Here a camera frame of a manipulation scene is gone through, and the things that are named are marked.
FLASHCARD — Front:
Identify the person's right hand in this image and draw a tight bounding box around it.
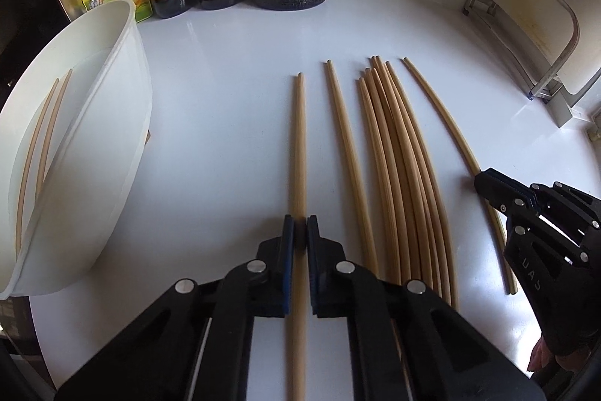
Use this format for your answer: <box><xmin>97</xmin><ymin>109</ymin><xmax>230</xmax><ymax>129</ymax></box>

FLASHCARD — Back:
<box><xmin>530</xmin><ymin>330</ymin><xmax>601</xmax><ymax>387</ymax></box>

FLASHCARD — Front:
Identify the white plastic bowl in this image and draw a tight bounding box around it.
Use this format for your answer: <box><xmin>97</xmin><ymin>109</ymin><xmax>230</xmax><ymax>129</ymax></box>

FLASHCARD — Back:
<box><xmin>0</xmin><ymin>0</ymin><xmax>154</xmax><ymax>301</ymax></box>

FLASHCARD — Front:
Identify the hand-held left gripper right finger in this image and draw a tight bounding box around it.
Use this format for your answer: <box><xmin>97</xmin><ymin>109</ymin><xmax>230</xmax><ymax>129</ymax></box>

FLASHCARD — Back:
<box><xmin>306</xmin><ymin>215</ymin><xmax>548</xmax><ymax>401</ymax></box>

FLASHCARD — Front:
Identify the metal cutting board rack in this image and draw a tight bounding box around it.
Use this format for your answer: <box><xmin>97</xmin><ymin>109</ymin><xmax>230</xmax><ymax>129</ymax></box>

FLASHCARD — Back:
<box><xmin>462</xmin><ymin>0</ymin><xmax>581</xmax><ymax>102</ymax></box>

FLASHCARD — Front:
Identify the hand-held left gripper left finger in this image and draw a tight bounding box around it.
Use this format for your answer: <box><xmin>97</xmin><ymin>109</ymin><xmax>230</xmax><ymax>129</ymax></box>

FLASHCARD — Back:
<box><xmin>54</xmin><ymin>215</ymin><xmax>296</xmax><ymax>401</ymax></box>

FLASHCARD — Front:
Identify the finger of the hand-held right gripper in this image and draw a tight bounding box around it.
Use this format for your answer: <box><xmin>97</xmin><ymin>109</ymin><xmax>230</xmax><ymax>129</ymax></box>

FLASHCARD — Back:
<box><xmin>476</xmin><ymin>189</ymin><xmax>590</xmax><ymax>355</ymax></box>
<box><xmin>474</xmin><ymin>168</ymin><xmax>601</xmax><ymax>244</ymax></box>

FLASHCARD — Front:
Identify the bunch of wooden chopsticks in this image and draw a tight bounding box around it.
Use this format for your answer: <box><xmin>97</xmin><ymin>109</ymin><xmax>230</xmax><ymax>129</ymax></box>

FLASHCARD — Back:
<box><xmin>357</xmin><ymin>56</ymin><xmax>459</xmax><ymax>312</ymax></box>

